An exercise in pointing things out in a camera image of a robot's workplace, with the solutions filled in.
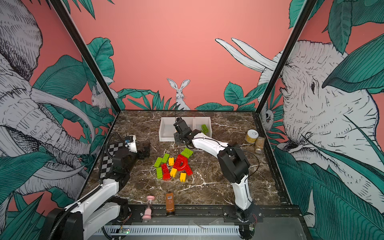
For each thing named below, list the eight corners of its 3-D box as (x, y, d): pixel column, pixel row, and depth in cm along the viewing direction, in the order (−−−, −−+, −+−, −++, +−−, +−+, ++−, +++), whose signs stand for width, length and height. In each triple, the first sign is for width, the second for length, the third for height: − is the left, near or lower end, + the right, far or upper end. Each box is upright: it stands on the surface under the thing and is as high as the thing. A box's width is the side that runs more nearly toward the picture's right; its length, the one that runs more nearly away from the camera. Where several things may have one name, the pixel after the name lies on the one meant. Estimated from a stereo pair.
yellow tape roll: (251, 144, 104) (254, 139, 99) (243, 138, 107) (245, 133, 102) (257, 138, 107) (260, 133, 102) (248, 133, 111) (251, 127, 105)
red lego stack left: (163, 181, 87) (163, 180, 85) (161, 165, 93) (160, 164, 91) (171, 179, 87) (170, 178, 86) (168, 163, 94) (167, 162, 92)
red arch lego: (171, 168, 92) (170, 166, 90) (178, 155, 98) (178, 153, 95) (183, 173, 90) (182, 171, 88) (189, 160, 96) (189, 158, 94)
